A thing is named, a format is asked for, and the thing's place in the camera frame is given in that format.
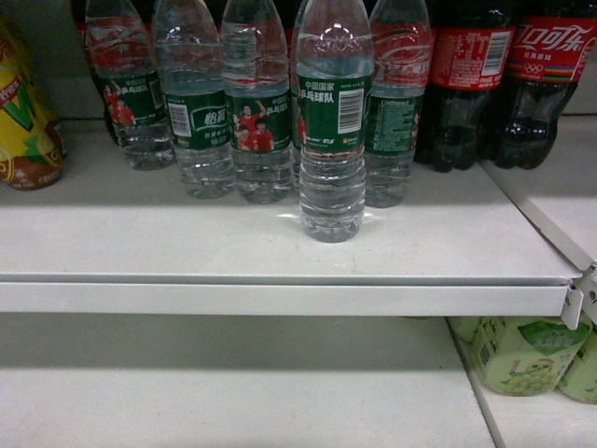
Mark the clear water bottle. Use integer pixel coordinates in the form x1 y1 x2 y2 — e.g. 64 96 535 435
296 1 374 243

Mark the hidden water bottle behind front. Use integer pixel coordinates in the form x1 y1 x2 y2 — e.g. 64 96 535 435
289 24 301 189

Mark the white metal shelf board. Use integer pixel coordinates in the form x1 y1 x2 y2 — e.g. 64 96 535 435
1 122 579 315

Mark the right water bottle green label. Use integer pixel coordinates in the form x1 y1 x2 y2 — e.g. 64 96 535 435
365 1 434 208

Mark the far left water bottle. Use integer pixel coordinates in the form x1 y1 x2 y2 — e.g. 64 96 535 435
85 1 174 171

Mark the left green drink bottle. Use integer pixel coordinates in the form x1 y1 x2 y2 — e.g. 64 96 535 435
448 316 481 343

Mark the cola bottle barcode label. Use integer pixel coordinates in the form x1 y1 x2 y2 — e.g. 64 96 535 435
415 1 518 173

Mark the green grape drink bottle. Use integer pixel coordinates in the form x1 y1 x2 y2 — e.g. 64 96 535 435
471 315 593 397

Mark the yellow lemon tea bottle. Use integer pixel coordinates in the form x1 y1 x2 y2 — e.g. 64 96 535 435
1 14 65 191

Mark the cola bottle red logo label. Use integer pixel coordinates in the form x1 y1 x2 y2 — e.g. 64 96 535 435
488 0 596 170

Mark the right green drink bottle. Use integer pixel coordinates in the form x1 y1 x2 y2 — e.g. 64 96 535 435
558 329 596 404

